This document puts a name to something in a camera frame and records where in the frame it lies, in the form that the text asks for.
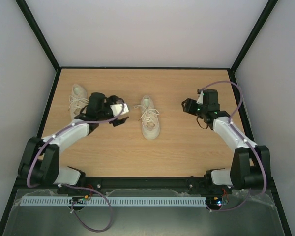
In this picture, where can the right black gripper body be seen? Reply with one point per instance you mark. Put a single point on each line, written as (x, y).
(191, 106)

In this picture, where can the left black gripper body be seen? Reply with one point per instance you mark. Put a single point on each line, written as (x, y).
(102, 114)

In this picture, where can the white lace sneaker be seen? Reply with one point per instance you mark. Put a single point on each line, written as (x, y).
(149, 118)
(77, 100)

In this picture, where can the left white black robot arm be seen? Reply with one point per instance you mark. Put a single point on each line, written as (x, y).
(40, 161)

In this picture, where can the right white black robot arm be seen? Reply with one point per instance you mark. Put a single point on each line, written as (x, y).
(250, 163)

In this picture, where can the white lace sneaker tied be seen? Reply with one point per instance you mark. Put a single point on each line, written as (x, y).
(77, 100)

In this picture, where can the left controller board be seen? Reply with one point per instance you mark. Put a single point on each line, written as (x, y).
(80, 199)

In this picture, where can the controller board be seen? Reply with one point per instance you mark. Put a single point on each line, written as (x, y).
(217, 201)
(80, 199)

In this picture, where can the right controller board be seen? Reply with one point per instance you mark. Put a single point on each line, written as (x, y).
(217, 201)

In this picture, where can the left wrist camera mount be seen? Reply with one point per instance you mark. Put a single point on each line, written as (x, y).
(119, 109)

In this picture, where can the black aluminium frame rail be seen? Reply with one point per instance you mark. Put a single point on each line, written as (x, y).
(193, 185)

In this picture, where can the light blue slotted cable duct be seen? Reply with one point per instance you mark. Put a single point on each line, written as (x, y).
(117, 201)

